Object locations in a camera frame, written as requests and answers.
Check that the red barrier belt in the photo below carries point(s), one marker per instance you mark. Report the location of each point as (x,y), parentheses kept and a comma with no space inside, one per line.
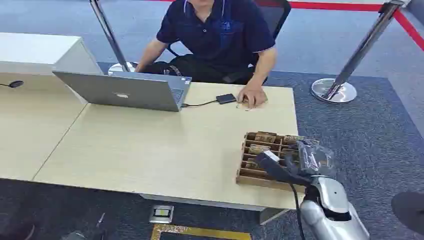
(331,6)
(410,30)

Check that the brown card stack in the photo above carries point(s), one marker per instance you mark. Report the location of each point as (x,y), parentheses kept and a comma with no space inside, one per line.
(265,136)
(250,164)
(259,149)
(291,139)

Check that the black rounded object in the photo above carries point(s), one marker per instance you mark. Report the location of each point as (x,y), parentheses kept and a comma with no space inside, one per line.
(409,210)

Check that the grey desk leg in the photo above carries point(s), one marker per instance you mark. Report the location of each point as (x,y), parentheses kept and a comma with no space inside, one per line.
(272,216)

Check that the chrome stanchion post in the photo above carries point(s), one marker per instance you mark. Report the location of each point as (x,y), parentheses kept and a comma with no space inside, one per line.
(111,36)
(357,53)

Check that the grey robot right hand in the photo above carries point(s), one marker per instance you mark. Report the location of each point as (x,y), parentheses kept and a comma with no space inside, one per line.
(308,162)

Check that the silver laptop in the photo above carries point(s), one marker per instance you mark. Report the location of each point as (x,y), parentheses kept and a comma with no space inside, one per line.
(122,92)

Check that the person's left hand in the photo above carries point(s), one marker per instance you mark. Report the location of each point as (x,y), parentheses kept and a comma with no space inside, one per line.
(253,94)

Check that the black office chair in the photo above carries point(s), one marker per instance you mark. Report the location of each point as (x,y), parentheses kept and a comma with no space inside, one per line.
(275,15)

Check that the seated person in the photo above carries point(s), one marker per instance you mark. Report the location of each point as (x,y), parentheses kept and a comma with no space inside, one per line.
(215,36)

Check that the yellow floor tape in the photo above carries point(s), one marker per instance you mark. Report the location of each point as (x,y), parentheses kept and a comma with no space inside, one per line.
(198,232)

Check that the steel floor socket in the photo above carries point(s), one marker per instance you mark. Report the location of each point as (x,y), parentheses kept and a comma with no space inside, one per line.
(161,214)

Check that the wooden card box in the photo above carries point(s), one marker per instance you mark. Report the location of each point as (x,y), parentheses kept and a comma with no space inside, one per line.
(251,177)

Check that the black external drive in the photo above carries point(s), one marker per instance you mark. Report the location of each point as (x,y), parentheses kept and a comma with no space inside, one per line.
(226,98)

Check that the white cabinet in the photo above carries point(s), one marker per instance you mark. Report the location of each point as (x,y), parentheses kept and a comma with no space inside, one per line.
(36,49)

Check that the black desk grommet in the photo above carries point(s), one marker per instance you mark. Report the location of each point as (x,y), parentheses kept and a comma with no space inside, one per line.
(15,83)

